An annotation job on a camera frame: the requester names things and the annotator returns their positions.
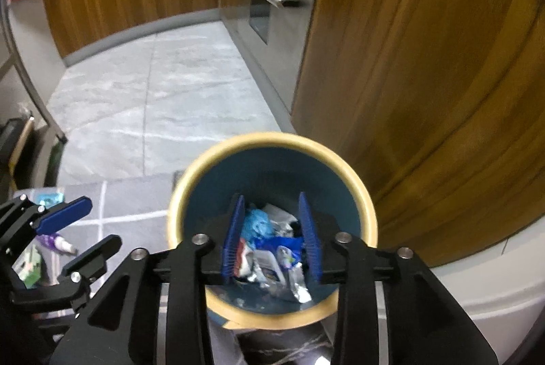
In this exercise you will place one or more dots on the red white wrapper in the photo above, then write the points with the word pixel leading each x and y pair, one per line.
pixel 246 254

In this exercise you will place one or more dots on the yellow rimmed teal bin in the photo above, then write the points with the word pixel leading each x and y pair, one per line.
pixel 272 173

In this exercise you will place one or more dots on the tall wooden cabinet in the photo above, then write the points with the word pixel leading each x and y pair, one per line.
pixel 425 71

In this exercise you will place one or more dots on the silver foil packet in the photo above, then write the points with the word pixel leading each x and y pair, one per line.
pixel 296 280

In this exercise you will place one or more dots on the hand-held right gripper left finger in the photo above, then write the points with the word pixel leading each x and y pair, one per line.
pixel 234 239

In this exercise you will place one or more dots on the purple bottle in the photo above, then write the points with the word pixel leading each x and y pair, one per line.
pixel 51 241

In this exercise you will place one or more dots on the green white packet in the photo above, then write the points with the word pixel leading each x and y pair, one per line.
pixel 30 267

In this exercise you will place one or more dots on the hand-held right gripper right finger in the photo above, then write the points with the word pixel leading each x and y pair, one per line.
pixel 310 239

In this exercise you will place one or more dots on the grey mat with white lines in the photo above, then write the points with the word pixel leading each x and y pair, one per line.
pixel 127 194

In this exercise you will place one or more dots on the steel cart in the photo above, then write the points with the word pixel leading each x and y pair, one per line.
pixel 25 62

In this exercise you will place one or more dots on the shiny teal foil wrapper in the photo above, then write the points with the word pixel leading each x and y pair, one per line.
pixel 49 199

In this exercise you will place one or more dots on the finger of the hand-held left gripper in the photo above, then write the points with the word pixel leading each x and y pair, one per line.
pixel 64 211
pixel 93 252

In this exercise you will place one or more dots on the blue plastic bag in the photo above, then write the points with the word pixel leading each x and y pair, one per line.
pixel 257 224

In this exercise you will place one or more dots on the black box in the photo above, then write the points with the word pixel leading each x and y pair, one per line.
pixel 8 135

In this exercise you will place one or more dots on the wooden board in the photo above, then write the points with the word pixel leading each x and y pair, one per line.
pixel 21 139

